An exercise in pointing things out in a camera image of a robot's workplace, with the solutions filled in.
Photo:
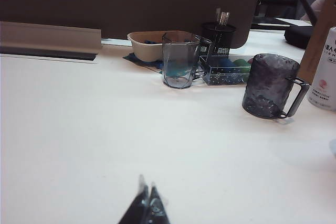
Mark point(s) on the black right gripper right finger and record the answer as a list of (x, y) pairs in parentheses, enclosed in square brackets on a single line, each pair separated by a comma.
[(157, 208)]

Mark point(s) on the clear dotted plastic box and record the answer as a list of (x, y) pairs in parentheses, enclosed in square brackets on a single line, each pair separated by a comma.
[(225, 75)]

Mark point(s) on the blue foam mat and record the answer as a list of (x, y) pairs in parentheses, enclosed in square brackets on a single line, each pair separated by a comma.
[(132, 58)]

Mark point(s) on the blue item in bowl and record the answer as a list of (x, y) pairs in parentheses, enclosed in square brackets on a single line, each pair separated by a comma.
[(152, 41)]

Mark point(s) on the white drink can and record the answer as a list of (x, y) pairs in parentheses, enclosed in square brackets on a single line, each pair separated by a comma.
[(325, 77)]

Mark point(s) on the beige paper bowl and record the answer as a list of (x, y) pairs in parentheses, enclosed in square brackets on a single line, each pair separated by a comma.
[(145, 51)]

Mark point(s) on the green item in clear box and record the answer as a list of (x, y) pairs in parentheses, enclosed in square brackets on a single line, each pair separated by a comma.
[(242, 64)]

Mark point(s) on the white paper sheet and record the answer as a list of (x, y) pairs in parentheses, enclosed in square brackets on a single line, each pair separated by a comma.
[(292, 22)]

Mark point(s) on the black mesh pen holder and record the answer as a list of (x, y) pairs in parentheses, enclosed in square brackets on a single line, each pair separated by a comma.
[(220, 39)]

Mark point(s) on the blue item in clear box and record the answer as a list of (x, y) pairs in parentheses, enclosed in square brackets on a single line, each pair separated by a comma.
[(225, 63)]

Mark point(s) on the dark textured glass mug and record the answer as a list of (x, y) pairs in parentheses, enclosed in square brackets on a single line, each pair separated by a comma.
[(269, 85)]

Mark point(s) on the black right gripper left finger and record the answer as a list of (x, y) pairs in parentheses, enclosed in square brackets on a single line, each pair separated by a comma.
[(136, 208)]

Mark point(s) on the clear blue-grey faceted cup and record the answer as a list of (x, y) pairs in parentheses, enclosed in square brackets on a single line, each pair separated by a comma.
[(179, 58)]

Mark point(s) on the black pouch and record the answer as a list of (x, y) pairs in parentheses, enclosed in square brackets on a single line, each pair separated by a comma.
[(298, 37)]

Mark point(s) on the pens in holder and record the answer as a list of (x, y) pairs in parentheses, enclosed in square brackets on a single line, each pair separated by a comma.
[(223, 18)]

